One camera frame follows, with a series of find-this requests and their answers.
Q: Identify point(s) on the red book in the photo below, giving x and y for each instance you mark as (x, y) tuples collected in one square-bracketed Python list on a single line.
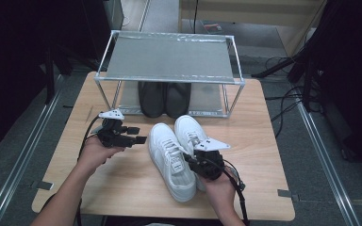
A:
[(212, 27)]

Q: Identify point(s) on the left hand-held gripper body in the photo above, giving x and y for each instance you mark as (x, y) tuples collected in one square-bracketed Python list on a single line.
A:
[(114, 136)]

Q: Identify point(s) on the person's right hand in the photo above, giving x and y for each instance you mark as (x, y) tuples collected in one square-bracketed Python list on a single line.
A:
[(221, 194)]

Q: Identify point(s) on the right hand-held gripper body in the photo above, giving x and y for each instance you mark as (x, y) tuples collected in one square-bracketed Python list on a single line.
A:
[(209, 164)]

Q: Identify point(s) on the black slipper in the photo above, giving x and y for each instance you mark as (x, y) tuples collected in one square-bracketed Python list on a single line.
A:
[(151, 99), (177, 99)]

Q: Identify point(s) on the black curtain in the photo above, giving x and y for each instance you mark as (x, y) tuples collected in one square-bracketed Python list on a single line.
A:
[(19, 62), (352, 78)]

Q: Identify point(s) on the grey cabinet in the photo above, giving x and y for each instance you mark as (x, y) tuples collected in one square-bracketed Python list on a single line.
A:
[(114, 14)]

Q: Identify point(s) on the metal floor rail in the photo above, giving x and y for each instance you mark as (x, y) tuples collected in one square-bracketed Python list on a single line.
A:
[(14, 175), (144, 15), (332, 175)]

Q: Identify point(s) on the metal shoe rack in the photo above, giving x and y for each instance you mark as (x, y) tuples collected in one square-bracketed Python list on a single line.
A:
[(169, 56)]

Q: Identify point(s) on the white sneaker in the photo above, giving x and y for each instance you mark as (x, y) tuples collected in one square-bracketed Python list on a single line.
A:
[(190, 132), (169, 160)]

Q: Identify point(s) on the black metal stand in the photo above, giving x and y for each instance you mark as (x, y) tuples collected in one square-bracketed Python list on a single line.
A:
[(50, 75)]

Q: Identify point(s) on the wooden cabinet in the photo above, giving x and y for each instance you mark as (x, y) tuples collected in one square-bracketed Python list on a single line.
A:
[(264, 12)]

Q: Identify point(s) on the person's left hand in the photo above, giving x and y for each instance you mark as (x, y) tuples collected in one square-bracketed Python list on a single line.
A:
[(95, 153)]

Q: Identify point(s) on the black tripod stand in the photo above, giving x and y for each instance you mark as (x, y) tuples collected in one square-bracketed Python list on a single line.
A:
[(273, 67)]

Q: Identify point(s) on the grey tape piece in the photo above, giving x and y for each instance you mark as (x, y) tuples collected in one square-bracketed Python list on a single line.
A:
[(287, 194), (42, 185)]

